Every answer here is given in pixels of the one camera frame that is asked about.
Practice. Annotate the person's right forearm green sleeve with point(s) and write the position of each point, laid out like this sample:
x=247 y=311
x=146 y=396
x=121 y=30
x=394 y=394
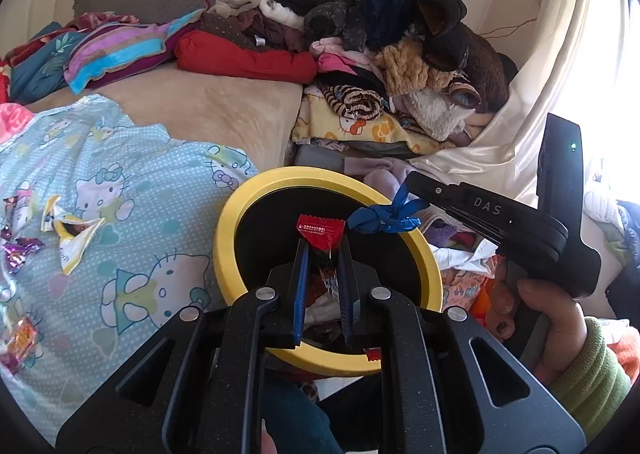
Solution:
x=595 y=379

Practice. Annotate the heap of colourful clothes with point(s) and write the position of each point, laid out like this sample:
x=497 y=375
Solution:
x=465 y=254

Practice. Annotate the orange snack packet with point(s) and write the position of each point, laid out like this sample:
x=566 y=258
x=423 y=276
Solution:
x=20 y=344

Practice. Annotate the lilac cloth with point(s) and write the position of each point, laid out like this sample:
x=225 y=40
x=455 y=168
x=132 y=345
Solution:
x=385 y=176

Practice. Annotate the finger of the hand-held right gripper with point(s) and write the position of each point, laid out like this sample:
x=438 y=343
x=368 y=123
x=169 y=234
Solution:
x=467 y=223
x=435 y=189

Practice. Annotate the yellow rimmed bin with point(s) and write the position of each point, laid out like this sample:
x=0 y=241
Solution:
x=230 y=234

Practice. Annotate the striped purple pillow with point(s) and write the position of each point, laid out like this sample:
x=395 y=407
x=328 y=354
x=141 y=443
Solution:
x=115 y=49

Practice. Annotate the person's right hand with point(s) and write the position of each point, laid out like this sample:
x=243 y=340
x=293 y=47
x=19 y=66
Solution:
x=560 y=329

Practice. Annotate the pile of clothes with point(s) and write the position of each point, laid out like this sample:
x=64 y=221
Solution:
x=400 y=19

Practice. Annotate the red snack wrapper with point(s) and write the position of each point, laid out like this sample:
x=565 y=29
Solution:
x=320 y=231

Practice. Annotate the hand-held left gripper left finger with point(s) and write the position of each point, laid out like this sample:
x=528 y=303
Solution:
x=300 y=294

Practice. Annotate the yellow cartoon blanket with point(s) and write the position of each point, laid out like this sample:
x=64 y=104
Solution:
x=350 y=126

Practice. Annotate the small brown foil wrapper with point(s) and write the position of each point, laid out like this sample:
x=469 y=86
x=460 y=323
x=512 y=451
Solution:
x=17 y=201

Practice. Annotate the light blue cartoon cat blanket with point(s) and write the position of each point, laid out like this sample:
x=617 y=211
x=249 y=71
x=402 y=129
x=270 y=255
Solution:
x=150 y=214

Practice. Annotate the beige bed sheet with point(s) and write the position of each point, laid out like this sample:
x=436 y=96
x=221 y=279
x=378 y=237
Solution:
x=200 y=109

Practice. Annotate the purple foil wrapper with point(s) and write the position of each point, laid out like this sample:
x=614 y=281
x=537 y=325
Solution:
x=17 y=254

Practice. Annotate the white plastic bag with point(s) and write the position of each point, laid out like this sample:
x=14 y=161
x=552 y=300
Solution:
x=322 y=308

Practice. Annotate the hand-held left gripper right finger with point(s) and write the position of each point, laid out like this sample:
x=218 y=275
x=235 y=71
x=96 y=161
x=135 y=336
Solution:
x=347 y=294

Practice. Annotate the red bolster pillow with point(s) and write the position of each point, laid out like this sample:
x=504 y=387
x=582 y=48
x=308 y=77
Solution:
x=240 y=59

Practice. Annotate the person's teal trouser leg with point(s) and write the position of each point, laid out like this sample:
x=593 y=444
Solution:
x=295 y=414

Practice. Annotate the white curtain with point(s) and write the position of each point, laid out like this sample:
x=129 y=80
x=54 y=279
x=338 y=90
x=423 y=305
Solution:
x=540 y=59

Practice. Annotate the small red wrapper scrap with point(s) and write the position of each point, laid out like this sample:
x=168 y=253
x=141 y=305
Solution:
x=373 y=355

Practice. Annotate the blue floral quilt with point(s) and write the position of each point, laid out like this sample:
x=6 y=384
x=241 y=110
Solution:
x=45 y=54

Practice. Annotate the yellow and white wrapper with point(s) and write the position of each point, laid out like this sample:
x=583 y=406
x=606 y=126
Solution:
x=70 y=244

